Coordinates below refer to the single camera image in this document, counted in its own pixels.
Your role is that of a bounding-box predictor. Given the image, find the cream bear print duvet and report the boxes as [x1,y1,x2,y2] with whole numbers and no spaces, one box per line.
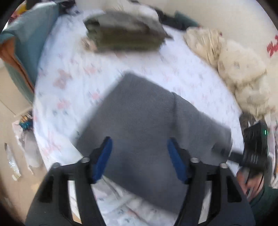
[184,27,276,119]

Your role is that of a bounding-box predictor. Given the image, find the dark green sleeve forearm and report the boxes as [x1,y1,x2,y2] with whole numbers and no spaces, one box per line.
[250,186,278,225]

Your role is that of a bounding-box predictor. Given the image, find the white floral bed sheet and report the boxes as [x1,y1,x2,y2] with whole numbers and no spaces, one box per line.
[33,11,243,225]

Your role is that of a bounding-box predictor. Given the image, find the snack wrapper on floor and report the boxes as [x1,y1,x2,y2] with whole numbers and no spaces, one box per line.
[4,143,21,181]

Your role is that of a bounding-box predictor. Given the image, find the person right hand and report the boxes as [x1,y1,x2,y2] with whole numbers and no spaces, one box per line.
[236,171,264,201]

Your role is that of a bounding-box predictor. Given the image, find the folded camouflage pants stack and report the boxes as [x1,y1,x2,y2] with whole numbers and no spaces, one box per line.
[83,11,173,52]

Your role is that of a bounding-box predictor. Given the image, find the beige bedside cabinet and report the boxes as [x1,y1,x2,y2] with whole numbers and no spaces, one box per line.
[1,67,32,117]

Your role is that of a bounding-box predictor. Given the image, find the white plastic trash bag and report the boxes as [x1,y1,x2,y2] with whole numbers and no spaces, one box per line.
[12,111,43,174]

